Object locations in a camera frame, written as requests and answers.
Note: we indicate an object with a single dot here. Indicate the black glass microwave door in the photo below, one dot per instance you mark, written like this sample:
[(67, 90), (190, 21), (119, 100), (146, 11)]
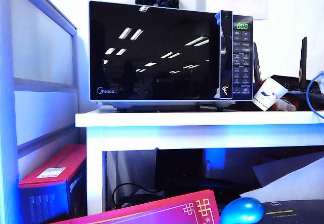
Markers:
[(152, 56)]

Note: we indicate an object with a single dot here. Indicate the white table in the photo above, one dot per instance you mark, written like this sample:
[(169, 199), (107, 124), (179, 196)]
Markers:
[(177, 122)]

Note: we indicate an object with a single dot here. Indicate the black computer case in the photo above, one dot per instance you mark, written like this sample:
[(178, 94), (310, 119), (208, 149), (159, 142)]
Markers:
[(178, 165)]

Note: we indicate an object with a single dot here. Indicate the black power adapter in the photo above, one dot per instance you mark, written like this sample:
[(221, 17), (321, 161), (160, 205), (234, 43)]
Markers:
[(143, 200)]

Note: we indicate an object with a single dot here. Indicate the white blue-print paper cup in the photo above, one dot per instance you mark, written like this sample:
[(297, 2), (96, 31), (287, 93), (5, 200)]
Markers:
[(269, 93)]

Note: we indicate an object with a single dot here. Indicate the red and white packet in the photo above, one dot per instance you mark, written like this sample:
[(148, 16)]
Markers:
[(291, 104)]

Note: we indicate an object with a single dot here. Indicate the red and black ASUS box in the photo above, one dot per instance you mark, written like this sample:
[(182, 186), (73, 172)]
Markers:
[(48, 169)]

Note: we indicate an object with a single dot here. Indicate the glossy blue rounded object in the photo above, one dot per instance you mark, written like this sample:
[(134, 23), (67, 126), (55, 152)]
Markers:
[(243, 210)]

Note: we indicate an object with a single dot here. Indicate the black router with antennas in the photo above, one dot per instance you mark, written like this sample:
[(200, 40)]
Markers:
[(302, 61)]

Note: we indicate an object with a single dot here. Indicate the white foam sheet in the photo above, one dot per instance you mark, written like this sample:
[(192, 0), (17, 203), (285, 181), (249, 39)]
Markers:
[(288, 183)]

